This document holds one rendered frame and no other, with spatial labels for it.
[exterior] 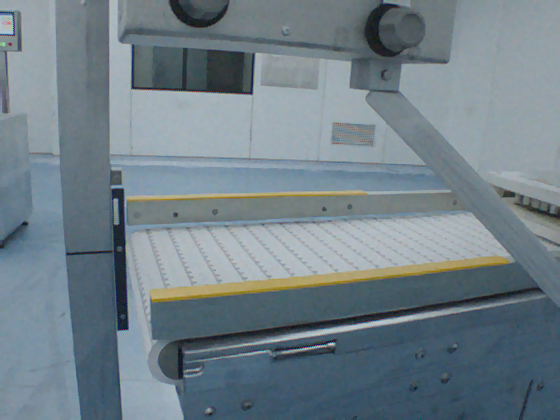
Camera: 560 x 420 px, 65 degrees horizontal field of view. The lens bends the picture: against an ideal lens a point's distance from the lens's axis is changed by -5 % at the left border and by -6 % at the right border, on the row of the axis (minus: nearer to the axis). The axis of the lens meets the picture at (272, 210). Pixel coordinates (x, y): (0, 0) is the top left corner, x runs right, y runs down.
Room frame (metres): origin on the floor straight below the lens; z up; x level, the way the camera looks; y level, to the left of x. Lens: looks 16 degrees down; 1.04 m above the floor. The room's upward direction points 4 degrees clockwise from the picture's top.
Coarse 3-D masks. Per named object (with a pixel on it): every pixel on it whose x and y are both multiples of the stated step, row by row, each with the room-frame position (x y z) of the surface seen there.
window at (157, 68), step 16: (144, 48) 5.30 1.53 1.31; (160, 48) 5.33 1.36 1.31; (176, 48) 5.37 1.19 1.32; (192, 48) 5.40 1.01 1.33; (144, 64) 5.30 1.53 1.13; (160, 64) 5.33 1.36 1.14; (176, 64) 5.37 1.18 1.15; (192, 64) 5.40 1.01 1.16; (208, 64) 5.44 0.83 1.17; (224, 64) 5.47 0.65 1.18; (240, 64) 5.50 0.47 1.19; (144, 80) 5.30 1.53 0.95; (160, 80) 5.34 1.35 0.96; (176, 80) 5.37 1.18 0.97; (192, 80) 5.40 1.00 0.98; (208, 80) 5.44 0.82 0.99; (224, 80) 5.47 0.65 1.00; (240, 80) 5.51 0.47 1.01
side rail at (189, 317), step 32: (320, 288) 0.34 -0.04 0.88; (352, 288) 0.35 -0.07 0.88; (384, 288) 0.36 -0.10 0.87; (416, 288) 0.37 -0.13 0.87; (448, 288) 0.39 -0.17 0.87; (480, 288) 0.40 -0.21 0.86; (512, 288) 0.42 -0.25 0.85; (160, 320) 0.29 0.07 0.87; (192, 320) 0.30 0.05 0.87; (224, 320) 0.31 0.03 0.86; (256, 320) 0.32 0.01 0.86; (288, 320) 0.33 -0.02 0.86
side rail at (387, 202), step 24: (384, 192) 0.69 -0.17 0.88; (408, 192) 0.70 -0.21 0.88; (432, 192) 0.71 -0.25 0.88; (504, 192) 0.77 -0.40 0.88; (144, 216) 0.55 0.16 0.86; (168, 216) 0.56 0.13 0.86; (192, 216) 0.57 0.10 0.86; (216, 216) 0.58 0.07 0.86; (240, 216) 0.60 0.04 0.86; (264, 216) 0.61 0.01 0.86; (288, 216) 0.62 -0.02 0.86; (312, 216) 0.63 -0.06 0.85
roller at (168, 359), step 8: (168, 344) 0.31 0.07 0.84; (176, 344) 0.31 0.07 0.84; (160, 352) 0.31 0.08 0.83; (168, 352) 0.31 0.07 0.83; (176, 352) 0.31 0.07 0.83; (160, 360) 0.30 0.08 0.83; (168, 360) 0.31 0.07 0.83; (176, 360) 0.31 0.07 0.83; (168, 368) 0.31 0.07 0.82; (176, 368) 0.31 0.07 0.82; (168, 376) 0.31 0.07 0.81; (176, 376) 0.31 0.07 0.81
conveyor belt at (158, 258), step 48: (144, 240) 0.51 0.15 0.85; (192, 240) 0.52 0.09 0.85; (240, 240) 0.53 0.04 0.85; (288, 240) 0.54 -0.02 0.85; (336, 240) 0.55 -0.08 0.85; (384, 240) 0.57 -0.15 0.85; (432, 240) 0.58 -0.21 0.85; (480, 240) 0.59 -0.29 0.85; (144, 288) 0.40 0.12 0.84; (528, 288) 0.45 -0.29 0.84; (144, 336) 0.33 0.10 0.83; (192, 336) 0.32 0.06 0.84
